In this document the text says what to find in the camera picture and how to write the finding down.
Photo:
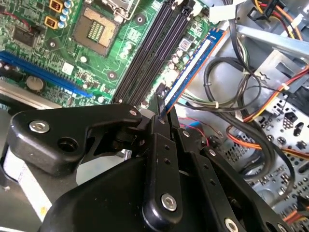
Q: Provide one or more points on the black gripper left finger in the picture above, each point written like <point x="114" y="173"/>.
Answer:
<point x="164" y="174"/>

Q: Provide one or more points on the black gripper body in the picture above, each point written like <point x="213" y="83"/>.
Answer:
<point x="103" y="200"/>

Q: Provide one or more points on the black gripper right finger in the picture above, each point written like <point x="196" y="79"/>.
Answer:
<point x="217" y="183"/>

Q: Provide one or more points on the blue RAM stick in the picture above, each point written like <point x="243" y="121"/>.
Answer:
<point x="193" y="67"/>

